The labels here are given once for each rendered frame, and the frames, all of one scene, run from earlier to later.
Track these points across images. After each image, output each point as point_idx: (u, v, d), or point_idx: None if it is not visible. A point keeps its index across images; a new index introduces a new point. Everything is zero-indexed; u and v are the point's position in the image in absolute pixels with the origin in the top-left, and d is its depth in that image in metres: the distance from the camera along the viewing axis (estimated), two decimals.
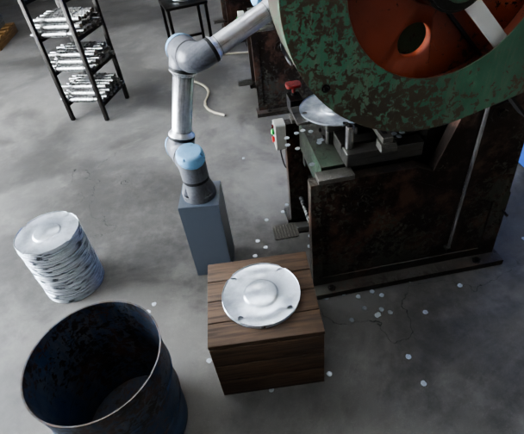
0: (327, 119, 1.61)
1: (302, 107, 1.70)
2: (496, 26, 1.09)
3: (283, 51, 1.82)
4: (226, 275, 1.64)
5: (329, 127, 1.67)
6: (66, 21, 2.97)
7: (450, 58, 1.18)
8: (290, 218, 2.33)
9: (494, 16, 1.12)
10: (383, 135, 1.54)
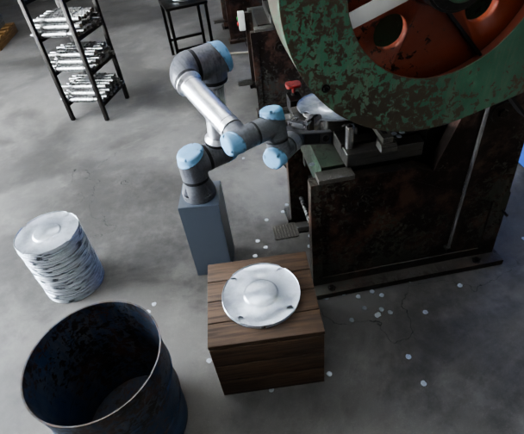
0: (332, 115, 1.59)
1: (299, 108, 1.66)
2: (362, 21, 1.03)
3: None
4: (226, 275, 1.64)
5: (329, 127, 1.67)
6: (66, 21, 2.97)
7: None
8: (290, 218, 2.33)
9: None
10: (383, 135, 1.54)
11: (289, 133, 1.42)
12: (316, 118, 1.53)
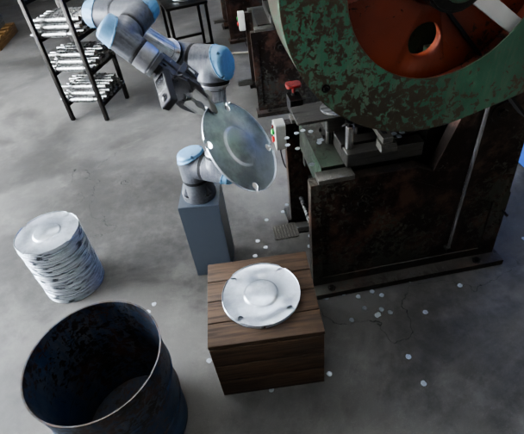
0: (215, 127, 1.18)
1: (238, 109, 1.29)
2: (508, 12, 1.07)
3: (187, 108, 1.18)
4: (226, 275, 1.64)
5: (329, 127, 1.67)
6: (66, 21, 2.97)
7: (465, 50, 1.17)
8: (290, 218, 2.33)
9: (505, 2, 1.10)
10: (383, 135, 1.54)
11: (152, 46, 1.10)
12: (201, 96, 1.15)
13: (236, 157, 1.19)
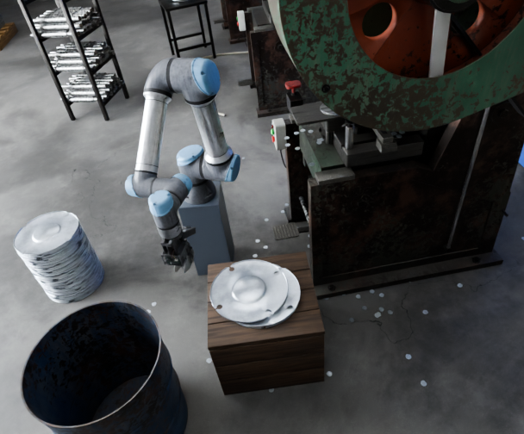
0: (223, 290, 1.56)
1: (242, 263, 1.66)
2: (442, 60, 1.13)
3: (191, 255, 1.50)
4: None
5: (329, 127, 1.67)
6: (66, 21, 2.97)
7: (391, 67, 1.17)
8: (290, 218, 2.33)
9: None
10: (383, 135, 1.54)
11: None
12: None
13: (244, 300, 1.51)
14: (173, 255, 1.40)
